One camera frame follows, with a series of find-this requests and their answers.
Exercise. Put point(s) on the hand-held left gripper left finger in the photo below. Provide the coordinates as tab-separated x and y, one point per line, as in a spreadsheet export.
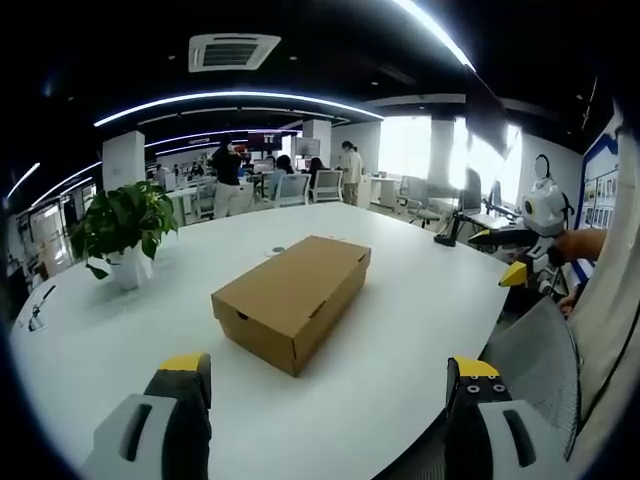
150	425

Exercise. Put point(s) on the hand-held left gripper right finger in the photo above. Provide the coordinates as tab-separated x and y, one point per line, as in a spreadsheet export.
492	430

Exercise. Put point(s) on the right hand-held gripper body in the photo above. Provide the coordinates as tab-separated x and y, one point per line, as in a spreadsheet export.
545	210

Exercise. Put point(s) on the brown cardboard shoe box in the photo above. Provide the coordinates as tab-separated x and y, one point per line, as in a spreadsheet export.
295	295

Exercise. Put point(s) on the person's right hand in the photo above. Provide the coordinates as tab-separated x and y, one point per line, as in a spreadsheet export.
575	244

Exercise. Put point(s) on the black desk stand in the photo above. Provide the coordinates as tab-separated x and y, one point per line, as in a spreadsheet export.
446	239

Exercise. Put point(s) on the grey mesh office chair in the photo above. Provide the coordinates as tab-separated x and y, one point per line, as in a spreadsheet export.
540	360

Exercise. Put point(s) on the white mesh office chair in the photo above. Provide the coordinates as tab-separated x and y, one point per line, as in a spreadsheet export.
292	190
326	186

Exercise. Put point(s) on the green potted plant white pot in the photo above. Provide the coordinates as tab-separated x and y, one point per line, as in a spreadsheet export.
125	225

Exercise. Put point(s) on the bright ceiling light strip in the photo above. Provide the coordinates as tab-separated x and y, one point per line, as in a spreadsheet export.
440	32

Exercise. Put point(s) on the round grey table socket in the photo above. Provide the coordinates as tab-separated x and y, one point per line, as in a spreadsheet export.
275	248

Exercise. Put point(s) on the long ceiling light strip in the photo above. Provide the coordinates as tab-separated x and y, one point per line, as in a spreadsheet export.
225	96

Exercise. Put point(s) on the ceiling air conditioner vent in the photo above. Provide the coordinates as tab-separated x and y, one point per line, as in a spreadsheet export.
232	52

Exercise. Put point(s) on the blue framed wall poster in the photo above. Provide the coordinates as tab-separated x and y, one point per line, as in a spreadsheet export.
600	185

